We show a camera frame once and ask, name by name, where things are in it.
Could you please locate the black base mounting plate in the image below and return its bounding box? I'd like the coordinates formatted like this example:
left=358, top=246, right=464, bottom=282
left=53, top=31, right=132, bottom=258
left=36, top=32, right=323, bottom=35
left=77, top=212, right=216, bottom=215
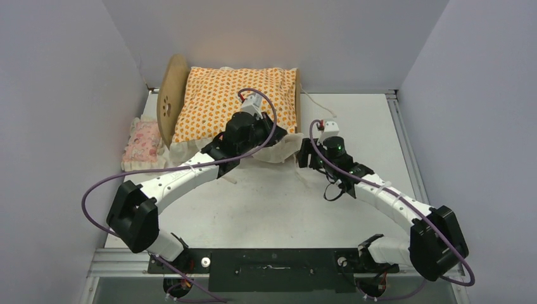
left=171, top=248, right=400, bottom=293

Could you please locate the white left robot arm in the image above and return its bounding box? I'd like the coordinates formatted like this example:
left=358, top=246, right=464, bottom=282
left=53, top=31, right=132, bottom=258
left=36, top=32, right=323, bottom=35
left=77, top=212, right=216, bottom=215
left=106, top=111, right=287, bottom=272

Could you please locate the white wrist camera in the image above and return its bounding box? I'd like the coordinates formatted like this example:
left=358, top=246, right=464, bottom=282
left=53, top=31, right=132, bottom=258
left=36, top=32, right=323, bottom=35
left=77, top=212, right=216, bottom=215
left=241, top=93, right=263, bottom=117
left=317, top=120, right=339, bottom=144

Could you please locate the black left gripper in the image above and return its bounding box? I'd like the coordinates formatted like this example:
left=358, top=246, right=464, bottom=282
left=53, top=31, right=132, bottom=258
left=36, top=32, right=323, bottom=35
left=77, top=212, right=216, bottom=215
left=237, top=112, right=287, bottom=156

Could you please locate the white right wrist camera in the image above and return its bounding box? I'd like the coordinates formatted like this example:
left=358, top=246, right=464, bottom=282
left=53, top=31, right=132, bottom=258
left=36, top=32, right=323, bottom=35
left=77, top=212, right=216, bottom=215
left=317, top=120, right=339, bottom=144

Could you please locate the pink frilled small pillow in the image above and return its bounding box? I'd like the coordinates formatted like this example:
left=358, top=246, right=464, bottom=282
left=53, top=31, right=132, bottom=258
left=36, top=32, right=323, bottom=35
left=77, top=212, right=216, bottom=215
left=121, top=115, right=167, bottom=172

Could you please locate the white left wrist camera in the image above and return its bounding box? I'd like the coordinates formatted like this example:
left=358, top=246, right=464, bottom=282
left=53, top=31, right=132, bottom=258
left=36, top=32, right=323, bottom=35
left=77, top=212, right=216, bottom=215
left=241, top=93, right=263, bottom=117

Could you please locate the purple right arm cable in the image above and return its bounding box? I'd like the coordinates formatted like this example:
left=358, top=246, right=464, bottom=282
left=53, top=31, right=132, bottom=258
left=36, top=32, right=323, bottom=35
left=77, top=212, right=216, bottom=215
left=309, top=119, right=477, bottom=301

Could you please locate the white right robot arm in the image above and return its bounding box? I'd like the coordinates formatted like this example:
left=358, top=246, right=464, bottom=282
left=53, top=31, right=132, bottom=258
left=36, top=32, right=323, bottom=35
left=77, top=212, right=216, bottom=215
left=296, top=136, right=469, bottom=281

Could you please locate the orange patterned bed cushion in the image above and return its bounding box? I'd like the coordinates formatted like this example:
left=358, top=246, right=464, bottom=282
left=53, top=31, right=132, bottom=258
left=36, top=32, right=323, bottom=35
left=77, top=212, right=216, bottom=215
left=169, top=67, right=303, bottom=164

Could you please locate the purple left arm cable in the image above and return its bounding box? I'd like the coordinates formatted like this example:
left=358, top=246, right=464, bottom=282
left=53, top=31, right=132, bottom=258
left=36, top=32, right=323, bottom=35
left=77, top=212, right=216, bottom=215
left=80, top=88, right=279, bottom=304

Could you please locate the wooden pet bed frame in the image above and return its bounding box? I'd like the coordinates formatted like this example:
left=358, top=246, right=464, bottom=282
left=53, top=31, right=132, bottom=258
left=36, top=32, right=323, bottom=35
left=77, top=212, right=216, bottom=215
left=157, top=54, right=301, bottom=147

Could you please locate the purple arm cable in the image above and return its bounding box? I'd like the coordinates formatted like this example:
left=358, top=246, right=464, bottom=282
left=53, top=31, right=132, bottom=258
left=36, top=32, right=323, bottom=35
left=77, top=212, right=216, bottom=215
left=309, top=119, right=477, bottom=301
left=80, top=88, right=279, bottom=304

